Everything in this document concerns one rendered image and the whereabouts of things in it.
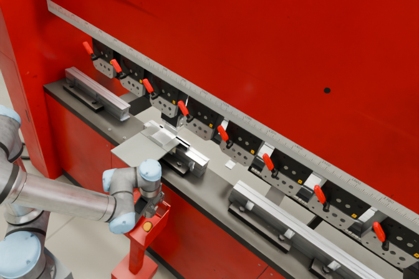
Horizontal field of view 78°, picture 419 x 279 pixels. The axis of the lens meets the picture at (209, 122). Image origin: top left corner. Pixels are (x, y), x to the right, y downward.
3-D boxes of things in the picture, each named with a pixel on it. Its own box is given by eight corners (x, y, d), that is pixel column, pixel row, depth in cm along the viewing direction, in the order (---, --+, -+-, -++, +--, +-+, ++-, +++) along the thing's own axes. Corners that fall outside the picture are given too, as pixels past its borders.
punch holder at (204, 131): (181, 125, 116) (187, 96, 106) (192, 117, 122) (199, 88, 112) (208, 143, 111) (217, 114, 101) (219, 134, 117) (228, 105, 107)
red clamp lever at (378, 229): (378, 226, 79) (389, 251, 81) (379, 217, 82) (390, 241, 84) (371, 226, 80) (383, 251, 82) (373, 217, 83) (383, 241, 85)
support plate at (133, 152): (110, 151, 115) (110, 150, 114) (152, 125, 133) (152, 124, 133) (139, 174, 109) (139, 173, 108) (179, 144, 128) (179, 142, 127)
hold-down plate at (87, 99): (63, 89, 157) (62, 85, 155) (71, 86, 161) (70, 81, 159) (96, 113, 147) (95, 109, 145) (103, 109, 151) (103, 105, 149)
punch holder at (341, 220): (304, 206, 97) (327, 180, 87) (310, 192, 103) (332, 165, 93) (343, 231, 92) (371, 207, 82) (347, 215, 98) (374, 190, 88)
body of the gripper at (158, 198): (164, 200, 110) (166, 185, 102) (150, 216, 104) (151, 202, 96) (150, 190, 112) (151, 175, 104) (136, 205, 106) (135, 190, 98)
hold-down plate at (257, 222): (227, 210, 119) (229, 207, 117) (232, 203, 122) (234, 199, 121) (285, 254, 109) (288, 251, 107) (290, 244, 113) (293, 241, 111)
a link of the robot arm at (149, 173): (135, 158, 90) (160, 156, 93) (136, 175, 98) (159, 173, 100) (137, 177, 85) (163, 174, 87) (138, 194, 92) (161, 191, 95)
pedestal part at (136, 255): (128, 269, 159) (130, 226, 125) (135, 260, 164) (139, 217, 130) (135, 275, 158) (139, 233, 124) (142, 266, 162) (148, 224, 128)
